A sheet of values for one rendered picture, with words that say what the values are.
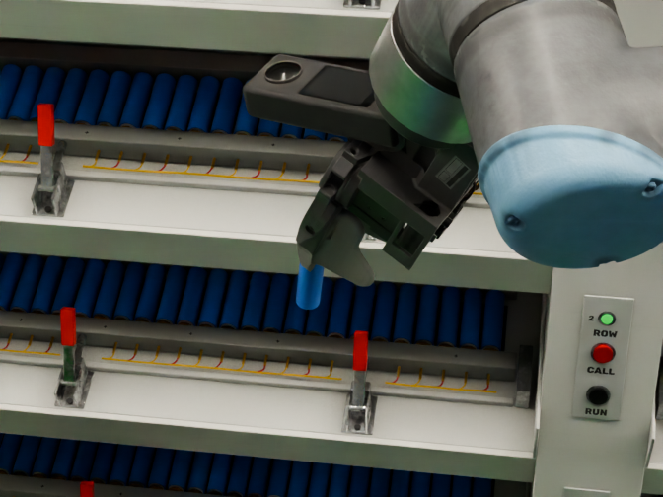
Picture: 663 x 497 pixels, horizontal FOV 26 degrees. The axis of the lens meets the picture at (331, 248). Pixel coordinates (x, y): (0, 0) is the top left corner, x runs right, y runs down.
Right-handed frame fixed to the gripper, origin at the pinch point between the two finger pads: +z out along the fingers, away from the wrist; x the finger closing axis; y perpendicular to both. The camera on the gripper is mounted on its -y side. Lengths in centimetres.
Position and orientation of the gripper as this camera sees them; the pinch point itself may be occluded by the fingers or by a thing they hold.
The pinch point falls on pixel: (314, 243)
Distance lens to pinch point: 103.6
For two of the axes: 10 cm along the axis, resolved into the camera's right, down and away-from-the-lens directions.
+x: 5.4, -6.0, 6.0
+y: 7.9, 6.0, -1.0
